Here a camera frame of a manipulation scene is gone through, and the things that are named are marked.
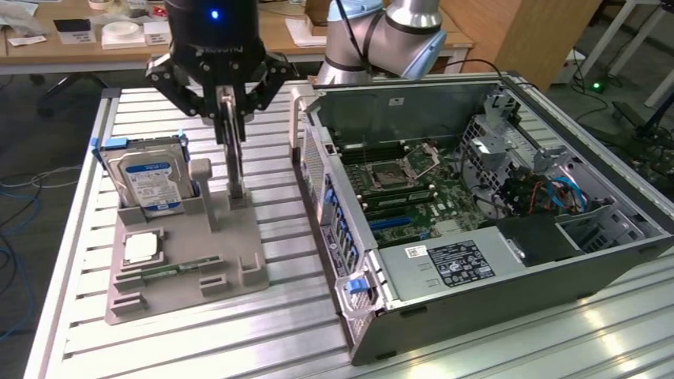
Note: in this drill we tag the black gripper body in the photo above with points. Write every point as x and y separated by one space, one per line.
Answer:
215 39

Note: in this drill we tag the graphics card with metal bracket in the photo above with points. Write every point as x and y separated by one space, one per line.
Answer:
235 166

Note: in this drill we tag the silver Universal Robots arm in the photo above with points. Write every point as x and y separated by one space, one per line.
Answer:
379 35

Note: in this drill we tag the plain white box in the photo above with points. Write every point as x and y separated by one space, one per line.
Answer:
156 33

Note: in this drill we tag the red small packet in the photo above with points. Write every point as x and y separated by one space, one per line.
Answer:
160 11

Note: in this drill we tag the white paper stack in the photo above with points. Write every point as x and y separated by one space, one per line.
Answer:
305 35

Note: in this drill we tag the wooden desk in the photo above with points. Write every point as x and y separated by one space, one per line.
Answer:
79 53

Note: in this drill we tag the brown cardboard box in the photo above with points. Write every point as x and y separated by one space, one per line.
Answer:
315 10

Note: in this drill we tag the white box with black top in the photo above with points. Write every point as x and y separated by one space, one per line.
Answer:
75 31

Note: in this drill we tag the hard disk in blue caddy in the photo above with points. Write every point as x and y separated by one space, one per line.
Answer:
149 181

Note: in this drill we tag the white paper card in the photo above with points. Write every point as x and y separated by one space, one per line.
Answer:
25 40

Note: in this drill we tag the CPU socket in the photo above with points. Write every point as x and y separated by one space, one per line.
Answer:
392 175

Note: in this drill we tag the metal socket cover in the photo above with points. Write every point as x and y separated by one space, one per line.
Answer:
423 158

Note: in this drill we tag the installed RAM sticks pair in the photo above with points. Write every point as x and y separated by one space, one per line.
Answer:
400 198

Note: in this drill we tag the silver CPU chip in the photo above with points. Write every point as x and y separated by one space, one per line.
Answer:
141 248

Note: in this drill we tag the grey parts rack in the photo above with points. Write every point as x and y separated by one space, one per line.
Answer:
205 252

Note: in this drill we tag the blue expansion slot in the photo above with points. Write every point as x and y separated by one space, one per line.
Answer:
390 223

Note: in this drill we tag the green motherboard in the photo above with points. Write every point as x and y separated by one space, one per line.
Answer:
436 213

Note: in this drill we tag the green RAM stick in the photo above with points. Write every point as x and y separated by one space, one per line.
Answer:
173 269

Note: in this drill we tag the metal disk bay cage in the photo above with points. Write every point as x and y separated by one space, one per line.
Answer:
495 154

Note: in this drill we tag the wooden cabinet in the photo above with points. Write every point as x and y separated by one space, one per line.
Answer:
536 35

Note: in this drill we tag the blue case latch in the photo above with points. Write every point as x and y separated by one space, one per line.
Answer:
355 286

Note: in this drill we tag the grey power supply unit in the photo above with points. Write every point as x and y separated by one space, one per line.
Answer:
452 264

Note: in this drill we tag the grey open PC case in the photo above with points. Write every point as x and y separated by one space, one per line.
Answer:
474 300

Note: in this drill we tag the white desk frame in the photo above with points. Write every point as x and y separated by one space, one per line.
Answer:
631 39

